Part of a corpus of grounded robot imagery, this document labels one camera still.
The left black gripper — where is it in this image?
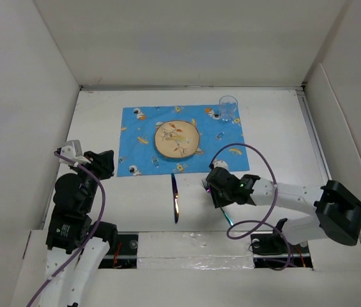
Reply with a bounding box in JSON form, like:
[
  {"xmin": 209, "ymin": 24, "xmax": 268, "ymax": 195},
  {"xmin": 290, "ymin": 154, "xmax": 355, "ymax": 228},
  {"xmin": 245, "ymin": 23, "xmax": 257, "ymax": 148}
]
[{"xmin": 70, "ymin": 148, "xmax": 114, "ymax": 212}]

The iridescent fork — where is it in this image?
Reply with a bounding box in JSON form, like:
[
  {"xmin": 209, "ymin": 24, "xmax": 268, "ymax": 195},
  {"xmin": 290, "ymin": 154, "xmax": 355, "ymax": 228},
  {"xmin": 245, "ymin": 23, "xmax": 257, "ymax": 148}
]
[{"xmin": 201, "ymin": 178, "xmax": 234, "ymax": 226}]

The blue space-print cloth placemat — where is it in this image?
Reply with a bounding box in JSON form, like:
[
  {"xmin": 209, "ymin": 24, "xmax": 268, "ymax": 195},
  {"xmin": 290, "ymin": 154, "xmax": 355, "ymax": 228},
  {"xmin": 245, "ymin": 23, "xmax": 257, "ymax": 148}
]
[{"xmin": 117, "ymin": 105, "xmax": 250, "ymax": 177}]

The iridescent table knife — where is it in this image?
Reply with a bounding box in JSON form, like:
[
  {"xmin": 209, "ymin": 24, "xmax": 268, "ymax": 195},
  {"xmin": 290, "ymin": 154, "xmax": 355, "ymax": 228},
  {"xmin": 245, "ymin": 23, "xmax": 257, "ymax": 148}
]
[{"xmin": 171, "ymin": 173, "xmax": 180, "ymax": 224}]

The beige ceramic plate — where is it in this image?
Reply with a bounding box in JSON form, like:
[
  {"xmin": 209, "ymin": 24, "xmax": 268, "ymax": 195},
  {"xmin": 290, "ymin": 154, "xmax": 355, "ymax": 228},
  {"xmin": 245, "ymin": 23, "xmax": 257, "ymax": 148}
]
[{"xmin": 155, "ymin": 120, "xmax": 200, "ymax": 159}]

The clear plastic cup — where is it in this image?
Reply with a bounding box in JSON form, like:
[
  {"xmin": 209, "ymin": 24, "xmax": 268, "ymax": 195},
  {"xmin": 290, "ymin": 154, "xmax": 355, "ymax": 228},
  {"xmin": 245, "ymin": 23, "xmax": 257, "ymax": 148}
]
[{"xmin": 219, "ymin": 95, "xmax": 238, "ymax": 121}]

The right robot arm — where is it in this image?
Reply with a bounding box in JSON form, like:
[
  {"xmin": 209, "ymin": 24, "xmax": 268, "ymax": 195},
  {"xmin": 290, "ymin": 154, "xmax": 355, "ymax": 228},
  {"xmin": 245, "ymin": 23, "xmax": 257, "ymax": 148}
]
[{"xmin": 206, "ymin": 167, "xmax": 361, "ymax": 252}]

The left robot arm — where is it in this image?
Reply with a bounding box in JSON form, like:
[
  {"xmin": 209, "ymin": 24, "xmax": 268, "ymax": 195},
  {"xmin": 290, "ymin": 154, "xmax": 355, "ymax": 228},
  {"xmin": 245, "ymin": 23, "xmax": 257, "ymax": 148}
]
[{"xmin": 34, "ymin": 146, "xmax": 118, "ymax": 306}]

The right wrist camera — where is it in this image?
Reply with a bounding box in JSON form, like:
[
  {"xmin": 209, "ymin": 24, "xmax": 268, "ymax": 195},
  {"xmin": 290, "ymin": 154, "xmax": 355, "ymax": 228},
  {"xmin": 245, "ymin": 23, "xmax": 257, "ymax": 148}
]
[{"xmin": 210, "ymin": 159, "xmax": 229, "ymax": 170}]

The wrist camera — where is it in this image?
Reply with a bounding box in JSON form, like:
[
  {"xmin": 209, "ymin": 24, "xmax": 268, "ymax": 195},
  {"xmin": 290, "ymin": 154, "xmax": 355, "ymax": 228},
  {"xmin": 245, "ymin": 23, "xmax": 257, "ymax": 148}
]
[
  {"xmin": 56, "ymin": 140, "xmax": 88, "ymax": 165},
  {"xmin": 210, "ymin": 159, "xmax": 229, "ymax": 170}
]

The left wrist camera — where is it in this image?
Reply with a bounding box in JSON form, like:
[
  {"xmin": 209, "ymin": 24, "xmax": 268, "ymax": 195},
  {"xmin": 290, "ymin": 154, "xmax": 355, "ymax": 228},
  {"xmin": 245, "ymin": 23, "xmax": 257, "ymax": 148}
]
[{"xmin": 56, "ymin": 140, "xmax": 88, "ymax": 165}]

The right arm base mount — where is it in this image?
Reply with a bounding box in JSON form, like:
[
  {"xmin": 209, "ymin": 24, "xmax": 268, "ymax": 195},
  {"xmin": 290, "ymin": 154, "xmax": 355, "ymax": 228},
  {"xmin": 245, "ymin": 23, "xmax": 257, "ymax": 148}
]
[{"xmin": 249, "ymin": 233, "xmax": 313, "ymax": 271}]

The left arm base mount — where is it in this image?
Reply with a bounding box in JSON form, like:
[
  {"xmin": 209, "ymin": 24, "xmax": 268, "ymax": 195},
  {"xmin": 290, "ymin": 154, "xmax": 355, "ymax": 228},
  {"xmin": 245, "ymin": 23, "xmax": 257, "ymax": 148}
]
[{"xmin": 98, "ymin": 232, "xmax": 139, "ymax": 269}]

